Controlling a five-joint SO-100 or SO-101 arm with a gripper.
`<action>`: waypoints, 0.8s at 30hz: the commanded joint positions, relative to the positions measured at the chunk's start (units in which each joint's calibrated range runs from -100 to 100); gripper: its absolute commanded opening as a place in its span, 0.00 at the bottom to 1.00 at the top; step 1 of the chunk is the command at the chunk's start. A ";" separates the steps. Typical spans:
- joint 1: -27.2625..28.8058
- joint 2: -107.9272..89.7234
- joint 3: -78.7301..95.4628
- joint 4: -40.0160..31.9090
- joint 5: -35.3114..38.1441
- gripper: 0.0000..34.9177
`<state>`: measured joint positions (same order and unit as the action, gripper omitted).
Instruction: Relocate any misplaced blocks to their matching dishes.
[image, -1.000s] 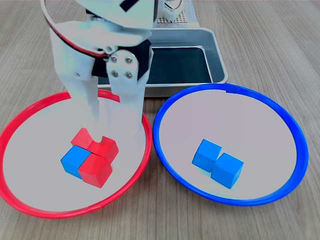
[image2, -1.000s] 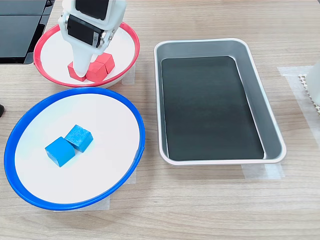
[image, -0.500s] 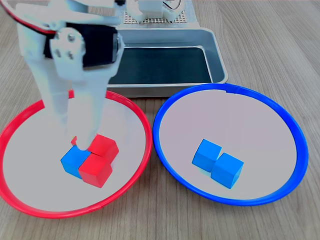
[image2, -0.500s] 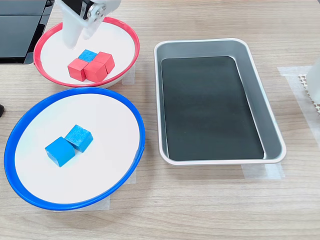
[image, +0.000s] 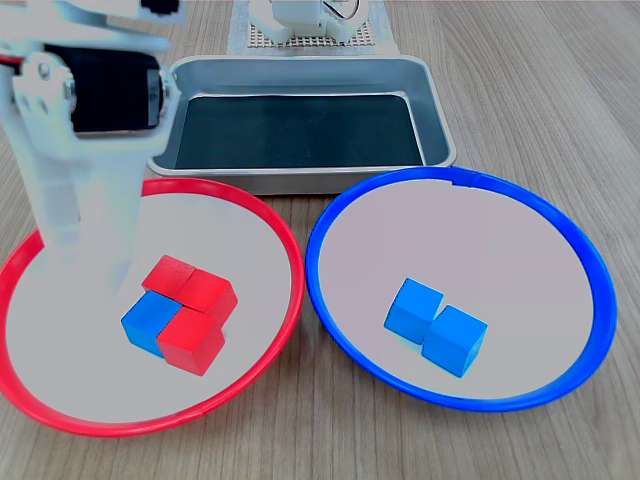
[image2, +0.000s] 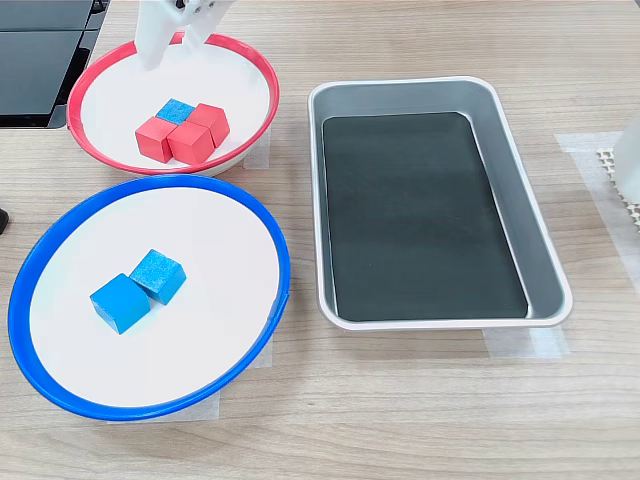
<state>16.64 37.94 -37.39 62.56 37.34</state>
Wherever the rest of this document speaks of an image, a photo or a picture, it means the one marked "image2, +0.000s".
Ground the blue cube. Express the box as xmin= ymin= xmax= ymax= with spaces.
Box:
xmin=89 ymin=272 xmax=152 ymax=336
xmin=155 ymin=98 xmax=196 ymax=125
xmin=129 ymin=248 xmax=188 ymax=306

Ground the red cube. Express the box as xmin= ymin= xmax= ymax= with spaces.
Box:
xmin=134 ymin=116 xmax=176 ymax=164
xmin=167 ymin=122 xmax=214 ymax=164
xmin=188 ymin=102 xmax=231 ymax=149

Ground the red rimmed white plate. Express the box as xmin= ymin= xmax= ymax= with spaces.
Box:
xmin=66 ymin=31 xmax=280 ymax=177

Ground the black glossy device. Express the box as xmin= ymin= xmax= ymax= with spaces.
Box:
xmin=0 ymin=0 xmax=109 ymax=130

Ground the clear tape strip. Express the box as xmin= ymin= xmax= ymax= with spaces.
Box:
xmin=483 ymin=327 xmax=572 ymax=359
xmin=248 ymin=337 xmax=274 ymax=371
xmin=243 ymin=127 xmax=274 ymax=171
xmin=106 ymin=389 xmax=222 ymax=424

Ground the blue rimmed white plate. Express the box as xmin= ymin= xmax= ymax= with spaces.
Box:
xmin=7 ymin=173 xmax=292 ymax=422

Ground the black mat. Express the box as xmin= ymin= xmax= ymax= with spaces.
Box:
xmin=322 ymin=111 xmax=530 ymax=323

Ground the steel tray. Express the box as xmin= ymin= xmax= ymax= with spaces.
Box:
xmin=307 ymin=75 xmax=575 ymax=332

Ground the pale perforated plate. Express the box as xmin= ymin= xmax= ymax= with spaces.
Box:
xmin=595 ymin=147 xmax=640 ymax=234

